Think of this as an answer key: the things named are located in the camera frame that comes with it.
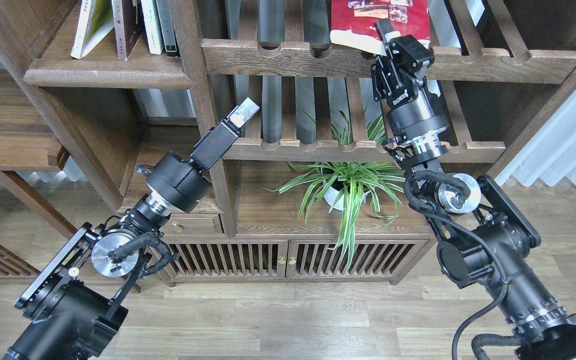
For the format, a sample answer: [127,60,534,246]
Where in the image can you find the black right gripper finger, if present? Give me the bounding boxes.
[375,19,435,76]

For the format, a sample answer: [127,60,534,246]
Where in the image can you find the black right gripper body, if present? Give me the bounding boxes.
[371,55,449,156]

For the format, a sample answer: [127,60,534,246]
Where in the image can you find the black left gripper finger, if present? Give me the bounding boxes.
[190,97,259,170]

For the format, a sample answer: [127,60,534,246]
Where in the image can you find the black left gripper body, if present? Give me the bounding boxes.
[137,152,212,213]

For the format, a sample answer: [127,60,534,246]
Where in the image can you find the red book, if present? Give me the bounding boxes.
[329,0,431,55]

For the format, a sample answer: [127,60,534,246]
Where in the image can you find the dark brown book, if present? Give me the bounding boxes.
[111,0,143,60]

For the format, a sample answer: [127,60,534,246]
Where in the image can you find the yellow green book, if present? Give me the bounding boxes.
[70,0,114,59]

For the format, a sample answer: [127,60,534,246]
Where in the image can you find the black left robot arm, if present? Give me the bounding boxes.
[3,98,259,360]

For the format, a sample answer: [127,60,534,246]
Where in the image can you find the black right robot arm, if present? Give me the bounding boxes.
[371,18,576,360]

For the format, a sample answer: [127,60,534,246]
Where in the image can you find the brass drawer knob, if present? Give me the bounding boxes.
[172,221,184,233]

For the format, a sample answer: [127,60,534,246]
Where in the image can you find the green spider plant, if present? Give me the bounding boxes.
[264,107,409,271]

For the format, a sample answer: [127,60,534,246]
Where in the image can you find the dark wooden bookshelf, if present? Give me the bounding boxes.
[0,0,576,294]

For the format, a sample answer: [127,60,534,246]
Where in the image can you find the white plant pot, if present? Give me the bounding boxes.
[324,181,370,211]

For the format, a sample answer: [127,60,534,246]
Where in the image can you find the brass cabinet door knobs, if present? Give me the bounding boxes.
[278,256,297,265]

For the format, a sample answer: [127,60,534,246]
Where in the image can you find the white upright book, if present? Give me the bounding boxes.
[140,0,164,55]

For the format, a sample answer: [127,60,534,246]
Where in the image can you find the dark upright book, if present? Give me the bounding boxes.
[156,0,180,58]

